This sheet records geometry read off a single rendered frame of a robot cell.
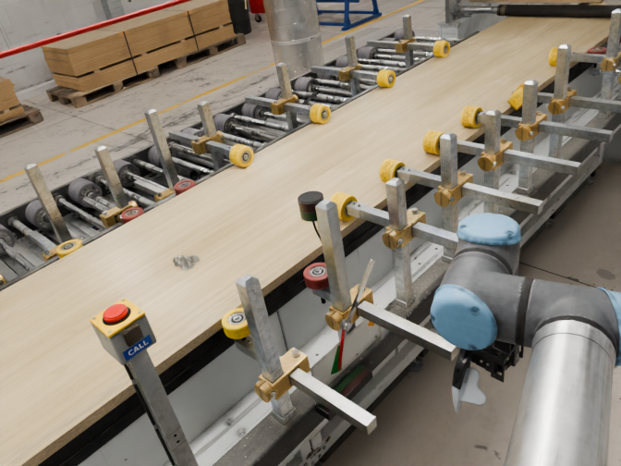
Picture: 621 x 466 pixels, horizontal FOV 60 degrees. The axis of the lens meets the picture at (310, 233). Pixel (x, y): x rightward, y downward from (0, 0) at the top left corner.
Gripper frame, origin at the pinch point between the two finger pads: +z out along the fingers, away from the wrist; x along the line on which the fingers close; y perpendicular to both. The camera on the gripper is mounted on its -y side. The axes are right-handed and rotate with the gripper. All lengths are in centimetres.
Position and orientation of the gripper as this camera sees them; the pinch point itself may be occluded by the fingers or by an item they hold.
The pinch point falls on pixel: (475, 385)
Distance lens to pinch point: 109.9
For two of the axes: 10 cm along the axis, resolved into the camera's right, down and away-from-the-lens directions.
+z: 1.6, 8.3, 5.3
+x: 6.9, -4.8, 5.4
